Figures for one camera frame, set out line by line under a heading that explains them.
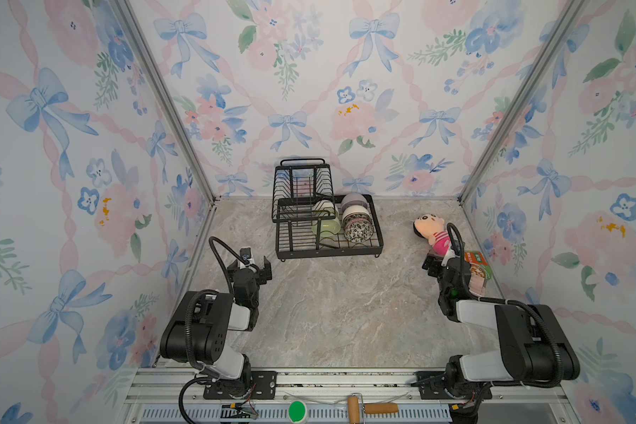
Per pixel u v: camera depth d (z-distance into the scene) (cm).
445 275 75
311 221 88
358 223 104
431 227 101
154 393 73
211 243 67
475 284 88
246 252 78
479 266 98
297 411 63
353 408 69
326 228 104
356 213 104
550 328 46
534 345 44
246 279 71
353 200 104
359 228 106
